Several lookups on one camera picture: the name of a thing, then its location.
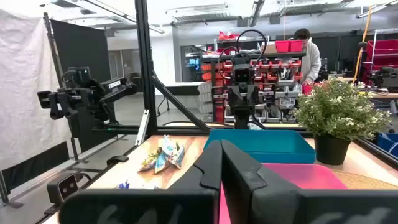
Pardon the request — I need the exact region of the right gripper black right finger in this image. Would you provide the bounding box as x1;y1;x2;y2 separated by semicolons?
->
221;139;398;224

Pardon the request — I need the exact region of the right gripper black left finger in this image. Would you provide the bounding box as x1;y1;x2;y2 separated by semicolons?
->
58;139;223;224

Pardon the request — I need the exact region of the shelf rack with red bins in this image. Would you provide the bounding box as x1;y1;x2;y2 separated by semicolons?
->
200;51;308;124

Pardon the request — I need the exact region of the teal plastic bin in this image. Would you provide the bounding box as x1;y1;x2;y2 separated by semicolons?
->
203;129;317;165

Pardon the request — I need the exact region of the pink plastic bin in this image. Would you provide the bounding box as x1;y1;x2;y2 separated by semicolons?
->
218;163;348;224

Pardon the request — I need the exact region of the cardboard box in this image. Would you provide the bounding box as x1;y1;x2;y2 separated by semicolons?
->
260;41;277;54

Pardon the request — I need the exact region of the red storage bin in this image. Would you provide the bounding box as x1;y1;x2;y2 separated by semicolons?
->
289;39;305;53
275;39;290;54

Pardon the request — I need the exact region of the person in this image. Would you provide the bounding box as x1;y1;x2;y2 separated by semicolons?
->
292;27;322;94

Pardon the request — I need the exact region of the black table clamp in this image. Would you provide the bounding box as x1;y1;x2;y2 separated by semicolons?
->
106;154;130;166

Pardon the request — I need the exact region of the woven round placemat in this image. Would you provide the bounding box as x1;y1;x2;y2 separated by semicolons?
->
331;169;398;191

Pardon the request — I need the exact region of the blue storage crate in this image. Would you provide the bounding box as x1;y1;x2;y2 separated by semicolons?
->
377;133;398;158

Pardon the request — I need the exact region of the black low floor panel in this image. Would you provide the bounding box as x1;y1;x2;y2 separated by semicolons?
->
0;141;71;191

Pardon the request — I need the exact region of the black standing panel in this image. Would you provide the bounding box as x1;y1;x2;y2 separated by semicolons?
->
50;18;112;85

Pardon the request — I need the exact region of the white curtain sheet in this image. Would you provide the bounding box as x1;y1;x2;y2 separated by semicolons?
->
0;8;73;171

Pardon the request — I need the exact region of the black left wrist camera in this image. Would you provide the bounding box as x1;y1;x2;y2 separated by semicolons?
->
232;64;255;85

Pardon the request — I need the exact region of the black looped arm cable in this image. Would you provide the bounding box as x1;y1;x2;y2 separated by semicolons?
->
216;45;239;81
235;29;268;65

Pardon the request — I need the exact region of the silver metal bracket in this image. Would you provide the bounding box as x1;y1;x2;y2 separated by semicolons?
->
134;108;151;147

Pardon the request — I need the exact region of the black aluminium table frame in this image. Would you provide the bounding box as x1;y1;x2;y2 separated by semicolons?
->
90;0;398;170

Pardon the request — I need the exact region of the black table-level camera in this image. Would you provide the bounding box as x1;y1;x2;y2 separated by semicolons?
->
46;172;80;205

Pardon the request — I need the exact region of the yellow hanging cord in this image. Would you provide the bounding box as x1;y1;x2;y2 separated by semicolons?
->
352;4;373;84

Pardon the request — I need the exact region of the wire rack with red bins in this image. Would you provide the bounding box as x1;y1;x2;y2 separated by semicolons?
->
363;28;398;87

